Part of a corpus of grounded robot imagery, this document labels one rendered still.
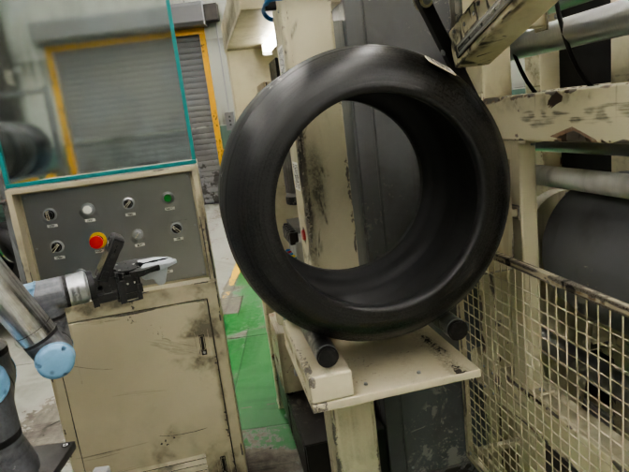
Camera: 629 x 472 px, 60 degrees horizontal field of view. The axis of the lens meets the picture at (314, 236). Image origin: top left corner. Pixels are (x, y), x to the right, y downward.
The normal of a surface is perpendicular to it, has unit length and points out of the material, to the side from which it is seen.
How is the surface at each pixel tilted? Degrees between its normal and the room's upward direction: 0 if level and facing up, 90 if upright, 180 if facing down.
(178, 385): 90
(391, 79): 79
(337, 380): 90
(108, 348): 90
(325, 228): 90
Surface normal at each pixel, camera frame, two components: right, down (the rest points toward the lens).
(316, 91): 0.11, 0.03
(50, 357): 0.46, 0.14
